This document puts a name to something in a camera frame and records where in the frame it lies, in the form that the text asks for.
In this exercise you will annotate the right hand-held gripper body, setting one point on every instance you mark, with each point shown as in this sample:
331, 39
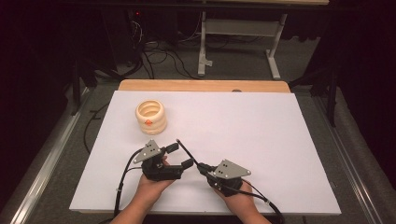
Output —
229, 180

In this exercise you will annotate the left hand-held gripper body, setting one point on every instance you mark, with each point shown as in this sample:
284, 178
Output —
158, 171

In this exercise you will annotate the thin black brush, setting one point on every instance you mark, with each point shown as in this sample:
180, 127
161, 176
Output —
186, 151

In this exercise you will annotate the person's left hand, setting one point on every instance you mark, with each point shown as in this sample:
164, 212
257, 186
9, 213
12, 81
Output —
149, 191

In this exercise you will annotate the person's right hand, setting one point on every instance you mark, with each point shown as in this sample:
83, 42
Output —
239, 202

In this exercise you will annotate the cream ribbed cup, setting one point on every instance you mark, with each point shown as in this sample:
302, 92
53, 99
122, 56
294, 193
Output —
151, 119

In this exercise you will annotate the white table board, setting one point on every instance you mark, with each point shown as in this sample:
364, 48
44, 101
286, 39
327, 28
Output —
264, 140

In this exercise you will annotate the wooden table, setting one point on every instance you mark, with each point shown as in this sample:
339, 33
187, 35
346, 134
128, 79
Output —
186, 85

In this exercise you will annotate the black metal stand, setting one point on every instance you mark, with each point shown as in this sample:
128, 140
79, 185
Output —
332, 93
76, 87

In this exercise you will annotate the dark computer case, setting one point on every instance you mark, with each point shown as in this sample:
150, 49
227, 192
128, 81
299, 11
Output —
132, 37

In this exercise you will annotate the metal floor rail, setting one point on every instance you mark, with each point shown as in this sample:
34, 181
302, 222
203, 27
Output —
348, 165
46, 168

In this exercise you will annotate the white metal desk frame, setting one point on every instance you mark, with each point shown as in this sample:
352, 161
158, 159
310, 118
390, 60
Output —
239, 27

